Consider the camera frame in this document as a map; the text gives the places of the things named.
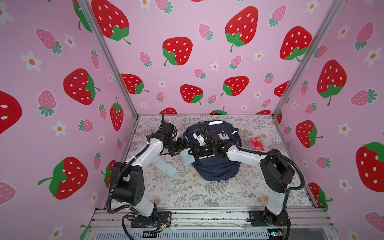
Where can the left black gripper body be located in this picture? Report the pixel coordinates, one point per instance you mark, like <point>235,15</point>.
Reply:
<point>181,144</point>

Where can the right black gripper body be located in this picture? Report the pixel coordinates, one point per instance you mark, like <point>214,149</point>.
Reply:
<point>204,150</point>

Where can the navy blue student backpack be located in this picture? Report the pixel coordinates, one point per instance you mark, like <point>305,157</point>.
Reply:
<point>212,168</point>

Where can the light blue calculator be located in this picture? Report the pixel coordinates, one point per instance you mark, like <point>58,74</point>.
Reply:
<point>187,158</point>

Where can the light blue pencil case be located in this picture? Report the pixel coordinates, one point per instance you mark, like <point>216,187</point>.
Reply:
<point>164,167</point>

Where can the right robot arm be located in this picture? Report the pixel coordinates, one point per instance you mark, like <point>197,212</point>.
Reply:
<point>277,171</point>

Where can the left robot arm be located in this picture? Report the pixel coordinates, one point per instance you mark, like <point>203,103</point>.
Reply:
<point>127,188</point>

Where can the red card pack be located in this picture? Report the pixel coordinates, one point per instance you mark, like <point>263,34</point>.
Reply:
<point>257,144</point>

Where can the clear plastic box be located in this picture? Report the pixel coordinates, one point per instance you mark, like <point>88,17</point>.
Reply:
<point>246,144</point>

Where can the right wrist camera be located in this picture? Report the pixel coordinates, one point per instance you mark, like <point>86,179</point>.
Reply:
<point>200,138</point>

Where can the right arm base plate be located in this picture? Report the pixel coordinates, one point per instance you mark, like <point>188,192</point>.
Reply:
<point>266,218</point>

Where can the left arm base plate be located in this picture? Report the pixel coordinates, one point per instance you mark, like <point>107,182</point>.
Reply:
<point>156,220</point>

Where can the aluminium front rail frame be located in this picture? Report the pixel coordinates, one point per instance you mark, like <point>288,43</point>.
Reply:
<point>304,223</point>

